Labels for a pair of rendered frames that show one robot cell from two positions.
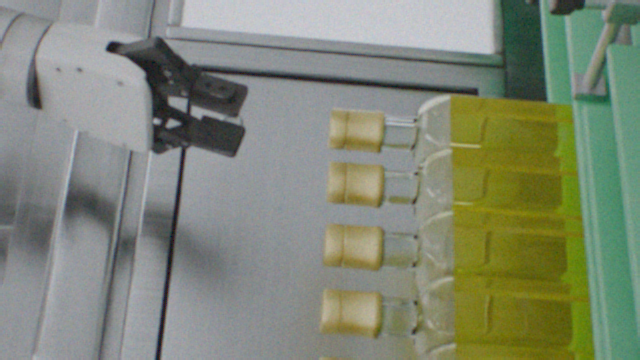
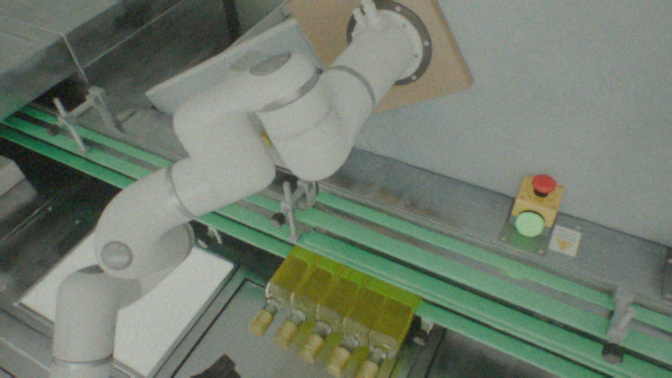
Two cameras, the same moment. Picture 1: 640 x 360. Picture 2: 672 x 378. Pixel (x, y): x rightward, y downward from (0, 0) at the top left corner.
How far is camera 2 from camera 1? 0.37 m
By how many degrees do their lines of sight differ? 34
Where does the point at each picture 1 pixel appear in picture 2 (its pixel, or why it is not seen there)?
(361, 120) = (261, 318)
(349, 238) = (311, 346)
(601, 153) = (327, 244)
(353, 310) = (341, 359)
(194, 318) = not seen: outside the picture
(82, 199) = not seen: outside the picture
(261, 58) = (183, 349)
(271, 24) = (169, 338)
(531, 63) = (239, 256)
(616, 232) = (359, 255)
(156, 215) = not seen: outside the picture
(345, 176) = (284, 335)
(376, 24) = (195, 298)
